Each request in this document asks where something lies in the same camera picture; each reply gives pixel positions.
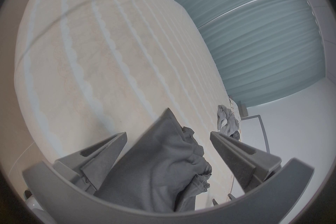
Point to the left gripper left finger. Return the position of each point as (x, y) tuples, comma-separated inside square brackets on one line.
[(105, 157)]

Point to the black T-shirt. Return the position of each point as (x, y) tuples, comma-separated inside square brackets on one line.
[(157, 165)]

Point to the bed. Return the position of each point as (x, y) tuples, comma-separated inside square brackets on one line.
[(105, 47)]

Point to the grey bedside table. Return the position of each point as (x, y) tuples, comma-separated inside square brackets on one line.
[(243, 110)]

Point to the pile of clothes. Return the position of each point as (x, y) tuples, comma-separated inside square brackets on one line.
[(225, 119)]

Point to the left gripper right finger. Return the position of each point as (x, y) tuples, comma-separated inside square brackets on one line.
[(236, 157)]

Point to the white printed pillow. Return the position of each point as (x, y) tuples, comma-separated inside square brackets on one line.
[(234, 108)]

